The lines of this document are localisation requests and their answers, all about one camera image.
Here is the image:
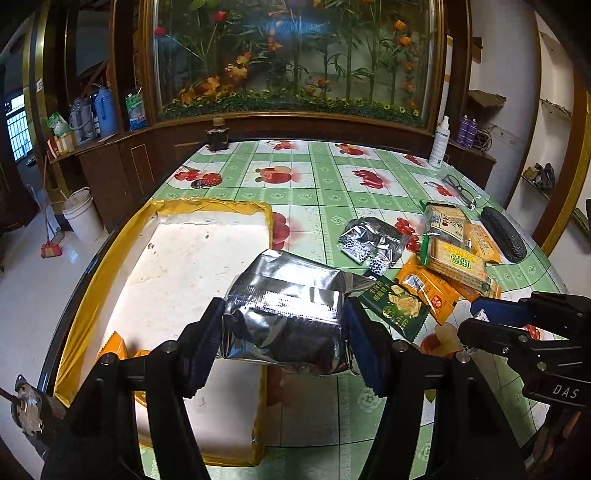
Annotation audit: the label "dark object on shelf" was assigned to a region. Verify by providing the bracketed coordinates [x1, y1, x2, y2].
[524, 162, 557, 191]

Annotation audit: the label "green white bag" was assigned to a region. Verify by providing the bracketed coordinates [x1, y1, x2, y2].
[46, 112, 70, 138]

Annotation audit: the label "white foam box yellow tape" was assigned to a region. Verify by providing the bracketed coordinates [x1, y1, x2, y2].
[54, 198, 275, 467]

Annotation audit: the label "dark green cracker packet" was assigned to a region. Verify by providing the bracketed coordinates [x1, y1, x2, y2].
[359, 276, 430, 342]

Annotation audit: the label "red white box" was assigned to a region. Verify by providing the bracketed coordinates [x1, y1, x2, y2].
[46, 133, 77, 158]

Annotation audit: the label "white spray bottle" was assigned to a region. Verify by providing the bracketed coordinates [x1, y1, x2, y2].
[428, 115, 451, 168]

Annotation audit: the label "black jar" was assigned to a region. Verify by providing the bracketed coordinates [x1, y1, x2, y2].
[205, 117, 232, 153]

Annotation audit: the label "clear cracker packet brown label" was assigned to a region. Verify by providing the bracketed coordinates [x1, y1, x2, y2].
[422, 203, 474, 252]

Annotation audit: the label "orange snack packet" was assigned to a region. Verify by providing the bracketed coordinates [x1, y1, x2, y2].
[95, 332, 127, 365]

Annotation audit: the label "coiled cables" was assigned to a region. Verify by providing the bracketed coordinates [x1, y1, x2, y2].
[475, 127, 497, 155]

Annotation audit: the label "white plastic bucket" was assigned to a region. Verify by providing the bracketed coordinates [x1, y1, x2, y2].
[61, 187, 105, 243]

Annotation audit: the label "grey thermos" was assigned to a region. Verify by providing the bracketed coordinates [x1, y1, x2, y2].
[69, 97, 97, 144]

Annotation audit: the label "orange yellow cracker packet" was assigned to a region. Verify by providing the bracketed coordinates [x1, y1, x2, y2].
[396, 256, 462, 324]

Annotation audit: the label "large silver foil snack packet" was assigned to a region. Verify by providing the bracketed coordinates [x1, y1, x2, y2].
[217, 249, 370, 377]

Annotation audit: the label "black eyeglasses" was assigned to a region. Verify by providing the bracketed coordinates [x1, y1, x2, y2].
[436, 174, 483, 210]

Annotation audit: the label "cracker packet with green ends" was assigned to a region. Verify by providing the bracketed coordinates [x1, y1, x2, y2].
[418, 235, 502, 296]

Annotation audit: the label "metal bracket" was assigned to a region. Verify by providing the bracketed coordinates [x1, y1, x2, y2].
[11, 374, 47, 437]

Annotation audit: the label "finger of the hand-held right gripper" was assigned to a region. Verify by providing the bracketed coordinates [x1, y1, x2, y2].
[458, 318, 537, 358]
[471, 291, 591, 326]

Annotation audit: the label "red broom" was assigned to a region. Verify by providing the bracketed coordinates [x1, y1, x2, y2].
[28, 154, 64, 260]

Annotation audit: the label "blue thermos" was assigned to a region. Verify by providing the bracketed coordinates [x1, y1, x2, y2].
[91, 85, 118, 138]

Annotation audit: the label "green fruit print tablecloth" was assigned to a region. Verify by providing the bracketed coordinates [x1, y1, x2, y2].
[134, 138, 571, 480]

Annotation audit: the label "barred window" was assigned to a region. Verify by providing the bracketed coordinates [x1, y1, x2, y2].
[4, 92, 33, 162]

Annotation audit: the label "crumpled silver foil packet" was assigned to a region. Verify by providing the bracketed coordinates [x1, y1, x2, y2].
[344, 217, 416, 271]

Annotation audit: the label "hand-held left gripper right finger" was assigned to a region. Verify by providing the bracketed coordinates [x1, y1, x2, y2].
[344, 298, 527, 480]

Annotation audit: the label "black glasses case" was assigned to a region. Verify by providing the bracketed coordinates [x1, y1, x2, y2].
[480, 207, 528, 264]

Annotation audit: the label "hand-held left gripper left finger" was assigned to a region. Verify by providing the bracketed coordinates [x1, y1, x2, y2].
[41, 298, 227, 480]

